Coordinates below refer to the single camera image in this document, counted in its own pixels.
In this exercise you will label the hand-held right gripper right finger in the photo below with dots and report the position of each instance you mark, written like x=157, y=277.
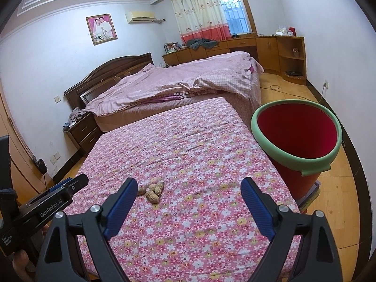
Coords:
x=258, y=208

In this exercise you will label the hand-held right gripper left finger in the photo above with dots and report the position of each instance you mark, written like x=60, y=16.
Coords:
x=120, y=208

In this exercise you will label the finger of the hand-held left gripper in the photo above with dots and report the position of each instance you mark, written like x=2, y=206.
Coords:
x=75, y=185

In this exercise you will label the peanut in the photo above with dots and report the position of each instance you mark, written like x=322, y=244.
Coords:
x=159, y=188
x=142, y=191
x=152, y=187
x=152, y=197

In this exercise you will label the red bucket with green rim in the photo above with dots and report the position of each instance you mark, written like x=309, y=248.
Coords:
x=296, y=129

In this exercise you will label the person's left hand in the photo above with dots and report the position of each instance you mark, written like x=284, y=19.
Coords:
x=20, y=263

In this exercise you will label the black hanging device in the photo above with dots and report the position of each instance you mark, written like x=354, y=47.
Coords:
x=40, y=166

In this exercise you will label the dark wooden nightstand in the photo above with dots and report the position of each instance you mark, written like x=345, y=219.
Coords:
x=85, y=135

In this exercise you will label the light wooden wardrobe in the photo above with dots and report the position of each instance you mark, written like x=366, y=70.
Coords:
x=17, y=158

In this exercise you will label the pile of pale clothes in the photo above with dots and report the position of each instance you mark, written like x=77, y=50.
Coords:
x=77, y=115

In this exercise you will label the pink floral sheet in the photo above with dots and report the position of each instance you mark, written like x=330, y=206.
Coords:
x=191, y=158

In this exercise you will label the dark wooden bed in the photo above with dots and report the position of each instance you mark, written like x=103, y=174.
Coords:
x=117, y=64

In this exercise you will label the flat black device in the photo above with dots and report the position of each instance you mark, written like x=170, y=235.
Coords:
x=292, y=73

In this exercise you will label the pink checked duvet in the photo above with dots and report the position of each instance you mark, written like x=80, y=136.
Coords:
x=176, y=79

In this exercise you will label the long wooden cabinet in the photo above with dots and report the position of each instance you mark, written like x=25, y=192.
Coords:
x=264, y=50

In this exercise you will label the small glass cup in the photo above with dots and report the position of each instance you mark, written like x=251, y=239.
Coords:
x=296, y=53

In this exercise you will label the row of books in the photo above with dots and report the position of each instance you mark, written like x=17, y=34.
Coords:
x=172, y=47

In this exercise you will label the grey clothes heap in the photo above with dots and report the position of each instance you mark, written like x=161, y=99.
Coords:
x=202, y=43

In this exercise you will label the white packets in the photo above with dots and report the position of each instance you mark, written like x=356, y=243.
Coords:
x=282, y=31

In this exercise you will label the small red container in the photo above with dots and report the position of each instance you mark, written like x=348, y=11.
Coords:
x=291, y=31

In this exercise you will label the barred window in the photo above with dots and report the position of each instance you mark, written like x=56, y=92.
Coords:
x=235, y=6

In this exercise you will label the white and red curtain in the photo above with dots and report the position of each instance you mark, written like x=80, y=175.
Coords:
x=196, y=11

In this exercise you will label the white wall socket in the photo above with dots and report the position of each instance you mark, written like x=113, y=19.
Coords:
x=55, y=157

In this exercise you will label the white light switch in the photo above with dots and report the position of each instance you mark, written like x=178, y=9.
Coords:
x=57, y=98

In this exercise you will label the wall socket with plug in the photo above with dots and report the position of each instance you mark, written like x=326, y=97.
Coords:
x=325, y=84

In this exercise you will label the framed wall photo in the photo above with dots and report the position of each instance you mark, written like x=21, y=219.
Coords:
x=102, y=29

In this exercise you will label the wall air conditioner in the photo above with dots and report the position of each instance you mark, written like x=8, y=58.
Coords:
x=140, y=17

